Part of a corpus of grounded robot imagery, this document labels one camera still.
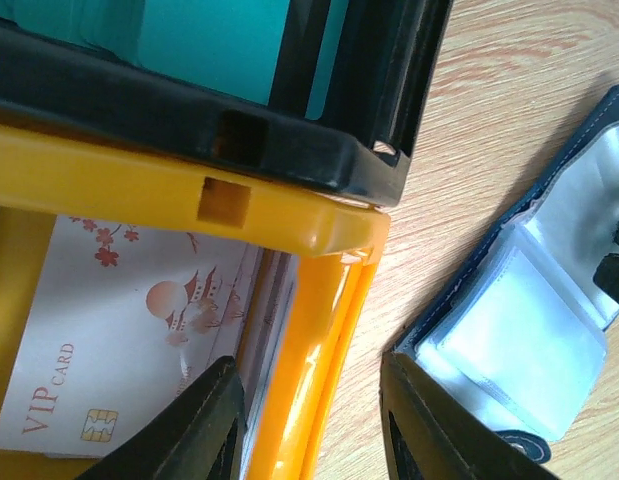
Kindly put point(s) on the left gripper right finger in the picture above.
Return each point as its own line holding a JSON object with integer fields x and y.
{"x": 429, "y": 435}

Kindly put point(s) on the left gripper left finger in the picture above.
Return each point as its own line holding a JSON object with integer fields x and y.
{"x": 198, "y": 436}

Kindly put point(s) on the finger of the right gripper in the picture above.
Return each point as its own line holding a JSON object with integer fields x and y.
{"x": 606, "y": 276}

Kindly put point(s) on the dark blue card holder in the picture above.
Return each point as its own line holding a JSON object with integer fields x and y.
{"x": 518, "y": 335}

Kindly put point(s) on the white VIP card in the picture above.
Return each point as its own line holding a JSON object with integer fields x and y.
{"x": 122, "y": 320}

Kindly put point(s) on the white card stack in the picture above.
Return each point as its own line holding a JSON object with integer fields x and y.
{"x": 252, "y": 322}

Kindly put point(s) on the yellow card bin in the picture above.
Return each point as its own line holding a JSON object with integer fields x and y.
{"x": 337, "y": 248}

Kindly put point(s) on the black bin with teal cards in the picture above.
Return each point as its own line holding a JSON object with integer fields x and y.
{"x": 359, "y": 147}

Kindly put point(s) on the teal card stack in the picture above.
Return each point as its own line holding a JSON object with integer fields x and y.
{"x": 232, "y": 47}

